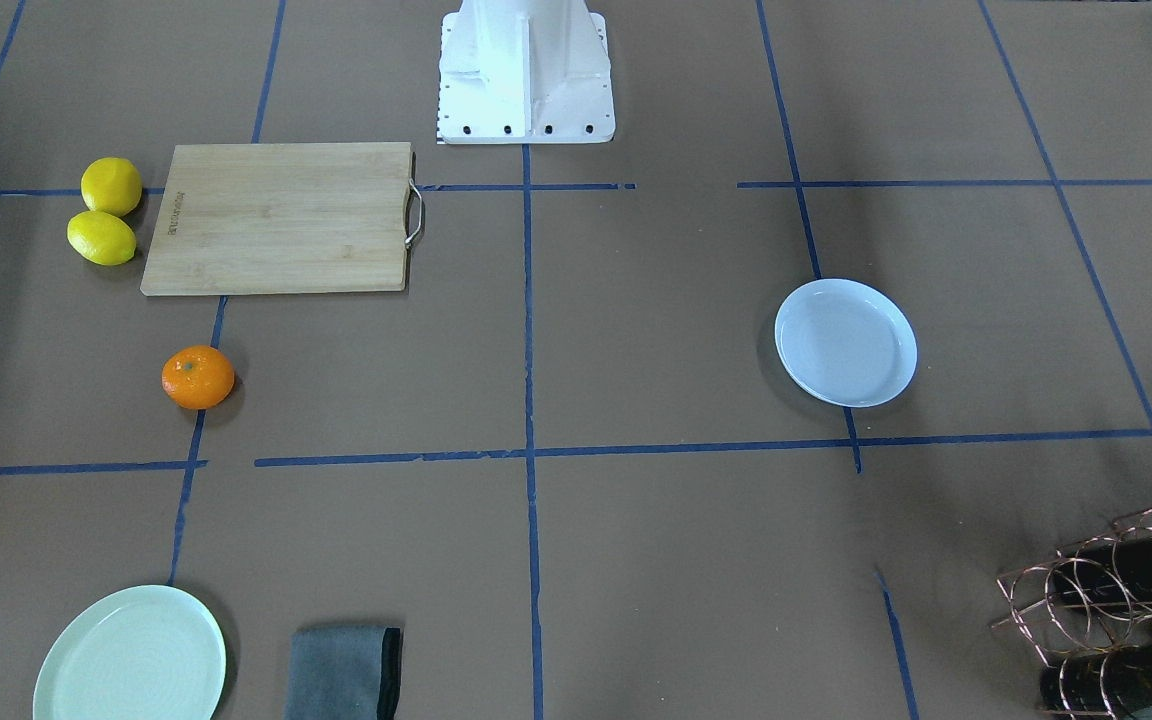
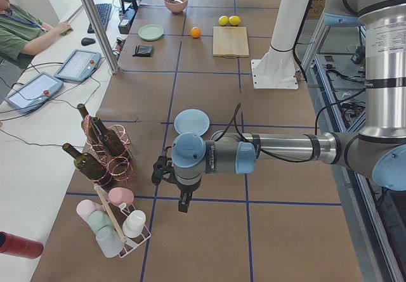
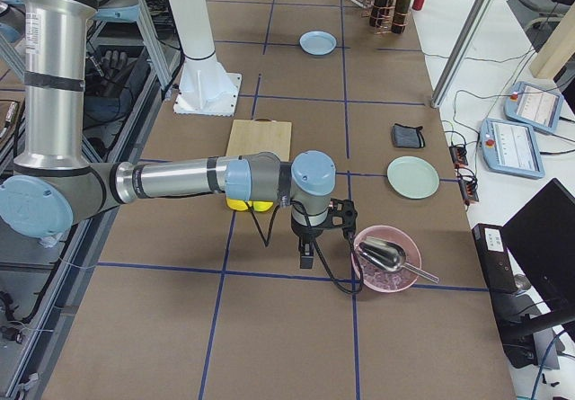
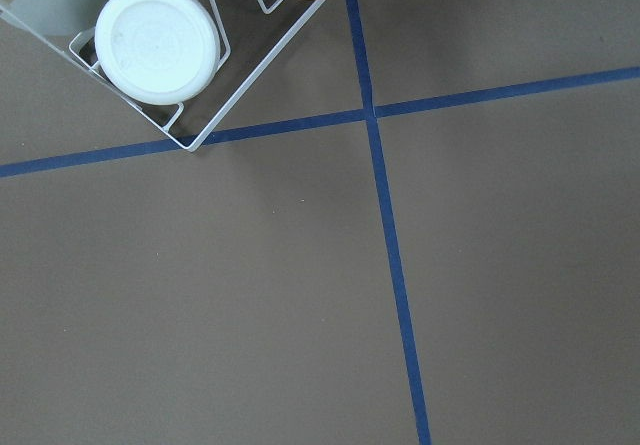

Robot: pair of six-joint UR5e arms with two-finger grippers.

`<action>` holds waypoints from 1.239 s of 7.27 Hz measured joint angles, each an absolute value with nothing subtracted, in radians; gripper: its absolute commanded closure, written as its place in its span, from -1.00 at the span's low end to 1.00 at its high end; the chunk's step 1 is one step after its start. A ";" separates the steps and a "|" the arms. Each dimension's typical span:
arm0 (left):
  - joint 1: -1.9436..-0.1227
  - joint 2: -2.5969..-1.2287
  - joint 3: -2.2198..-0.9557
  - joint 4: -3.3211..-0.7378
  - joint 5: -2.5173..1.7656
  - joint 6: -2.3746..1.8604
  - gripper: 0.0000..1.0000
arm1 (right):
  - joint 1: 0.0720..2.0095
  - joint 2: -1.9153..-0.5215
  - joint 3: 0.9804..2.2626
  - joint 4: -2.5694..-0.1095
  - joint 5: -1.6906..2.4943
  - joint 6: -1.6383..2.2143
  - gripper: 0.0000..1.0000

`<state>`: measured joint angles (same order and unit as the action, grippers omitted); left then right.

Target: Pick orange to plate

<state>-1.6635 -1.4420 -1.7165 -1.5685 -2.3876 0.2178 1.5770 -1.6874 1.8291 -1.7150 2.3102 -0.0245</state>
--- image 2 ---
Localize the red thermos bottle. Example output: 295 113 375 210
1 231 44 259

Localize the dark grey folded cloth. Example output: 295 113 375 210
133 44 154 57

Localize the black computer mouse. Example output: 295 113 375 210
81 37 96 46

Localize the black power adapter box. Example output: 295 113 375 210
118 8 136 34

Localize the copper wire bottle rack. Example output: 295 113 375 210
87 123 134 184

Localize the orange fruit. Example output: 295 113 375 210
190 27 202 39

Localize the pink cup right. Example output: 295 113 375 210
108 187 134 207

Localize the yellow lemon right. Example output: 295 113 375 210
228 15 241 26

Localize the aluminium frame post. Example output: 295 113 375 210
81 0 120 74

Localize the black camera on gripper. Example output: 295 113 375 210
152 146 176 186

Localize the black keyboard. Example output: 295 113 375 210
95 3 112 31

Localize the light green cup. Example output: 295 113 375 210
87 210 114 234

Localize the light grey blue cup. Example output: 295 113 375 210
96 226 124 258

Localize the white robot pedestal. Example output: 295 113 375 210
251 0 311 89

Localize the pale pink cup left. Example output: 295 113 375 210
76 200 104 223

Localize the brown glass bottle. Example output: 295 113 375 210
62 143 112 186
77 103 99 146
92 117 131 161

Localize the brown glass bottle middle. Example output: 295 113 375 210
92 117 131 161

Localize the white wire cup rack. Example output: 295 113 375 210
99 186 151 258

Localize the light blue plate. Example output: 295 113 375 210
174 108 210 136

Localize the white cup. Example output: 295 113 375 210
122 210 146 238

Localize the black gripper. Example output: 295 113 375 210
177 182 201 212

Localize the teach pendant tablet near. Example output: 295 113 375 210
4 72 63 113

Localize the light green plate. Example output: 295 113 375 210
138 24 164 41

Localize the wooden rack handle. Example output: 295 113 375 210
94 186 127 243

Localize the brown glass bottle front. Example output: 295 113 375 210
62 143 112 186

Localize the teach pendant tablet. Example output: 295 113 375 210
4 72 63 113
54 49 102 83

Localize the teach pendant tablet far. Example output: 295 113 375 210
54 49 102 83

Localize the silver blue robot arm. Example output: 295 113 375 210
170 0 405 212

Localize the wooden cutting board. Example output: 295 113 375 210
213 27 249 58

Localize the person in green shirt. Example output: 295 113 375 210
1 0 72 70

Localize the yellow lemon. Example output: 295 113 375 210
228 15 241 26
218 15 229 27

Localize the pink bowl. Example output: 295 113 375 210
164 0 188 13

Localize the brown glass bottle back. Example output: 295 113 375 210
77 103 99 146

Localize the yellow lemon left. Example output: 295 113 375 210
218 15 229 27

